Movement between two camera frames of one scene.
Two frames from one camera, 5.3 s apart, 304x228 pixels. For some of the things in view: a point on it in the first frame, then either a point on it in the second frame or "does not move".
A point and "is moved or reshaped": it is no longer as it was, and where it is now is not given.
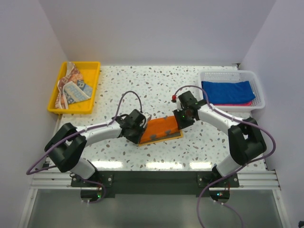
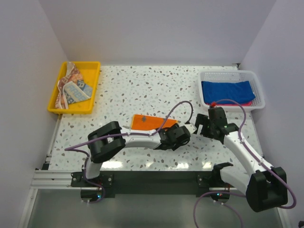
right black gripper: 181,124 -> 202,119
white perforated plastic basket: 236,76 does not move
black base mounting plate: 199,183 does not move
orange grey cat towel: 160,129 is moved or reshaped
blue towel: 219,92 does not move
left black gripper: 136,139 -> 172,128
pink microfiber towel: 248,104 does not move
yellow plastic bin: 90,72 does not move
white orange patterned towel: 71,88 does not move
